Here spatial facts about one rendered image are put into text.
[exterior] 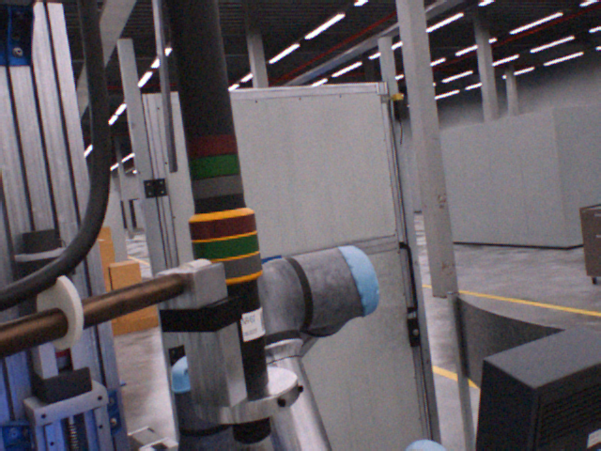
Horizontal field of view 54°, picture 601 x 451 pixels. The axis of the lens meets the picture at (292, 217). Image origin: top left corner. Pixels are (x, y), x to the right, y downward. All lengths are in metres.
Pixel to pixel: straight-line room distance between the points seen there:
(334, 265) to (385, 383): 1.87
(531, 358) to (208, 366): 0.81
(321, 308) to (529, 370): 0.38
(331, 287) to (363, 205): 1.72
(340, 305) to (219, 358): 0.55
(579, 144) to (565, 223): 1.30
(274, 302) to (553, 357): 0.52
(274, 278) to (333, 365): 1.74
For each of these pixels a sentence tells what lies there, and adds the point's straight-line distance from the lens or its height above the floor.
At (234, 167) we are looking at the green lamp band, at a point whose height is 1.61.
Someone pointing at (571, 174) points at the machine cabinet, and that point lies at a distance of 10.30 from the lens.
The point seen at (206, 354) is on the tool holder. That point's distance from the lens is 0.37.
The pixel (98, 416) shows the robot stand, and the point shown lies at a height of 1.20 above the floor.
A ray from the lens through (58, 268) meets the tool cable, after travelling 0.28.
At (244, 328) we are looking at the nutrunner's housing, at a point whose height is 1.51.
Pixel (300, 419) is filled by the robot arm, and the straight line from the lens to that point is 0.82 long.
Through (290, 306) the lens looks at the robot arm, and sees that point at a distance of 0.85.
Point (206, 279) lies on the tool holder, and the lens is 0.34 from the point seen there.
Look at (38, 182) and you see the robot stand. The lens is 1.27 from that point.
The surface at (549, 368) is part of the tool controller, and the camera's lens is 1.09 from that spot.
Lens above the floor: 1.59
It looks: 3 degrees down
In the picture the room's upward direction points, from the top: 8 degrees counter-clockwise
